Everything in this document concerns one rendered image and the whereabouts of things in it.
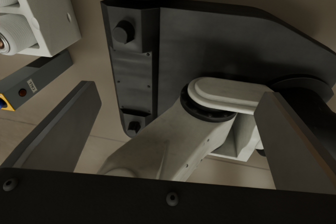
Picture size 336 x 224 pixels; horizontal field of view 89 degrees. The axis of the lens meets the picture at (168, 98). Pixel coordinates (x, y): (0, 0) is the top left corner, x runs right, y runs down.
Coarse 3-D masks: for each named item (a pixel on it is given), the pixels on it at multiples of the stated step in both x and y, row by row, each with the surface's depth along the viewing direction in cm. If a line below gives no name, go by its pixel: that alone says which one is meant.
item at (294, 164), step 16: (272, 96) 9; (256, 112) 11; (272, 112) 9; (288, 112) 8; (272, 128) 9; (288, 128) 8; (304, 128) 7; (272, 144) 9; (288, 144) 8; (304, 144) 7; (320, 144) 7; (272, 160) 9; (288, 160) 7; (304, 160) 7; (320, 160) 6; (272, 176) 9; (288, 176) 7; (304, 176) 6; (320, 176) 6; (320, 192) 6
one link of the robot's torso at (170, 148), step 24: (168, 120) 37; (192, 120) 37; (216, 120) 37; (144, 144) 30; (168, 144) 32; (192, 144) 32; (216, 144) 42; (120, 168) 23; (144, 168) 24; (168, 168) 28; (192, 168) 37
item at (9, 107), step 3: (0, 93) 50; (0, 96) 51; (3, 96) 51; (0, 99) 52; (3, 99) 52; (6, 99) 52; (3, 102) 53; (6, 102) 52; (3, 105) 54; (6, 105) 53; (9, 105) 53; (3, 108) 55; (6, 108) 55; (9, 108) 54; (12, 108) 54
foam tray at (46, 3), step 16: (32, 0) 47; (48, 0) 52; (64, 0) 58; (32, 16) 48; (48, 16) 53; (64, 16) 59; (48, 32) 53; (64, 32) 60; (32, 48) 55; (48, 48) 54; (64, 48) 61
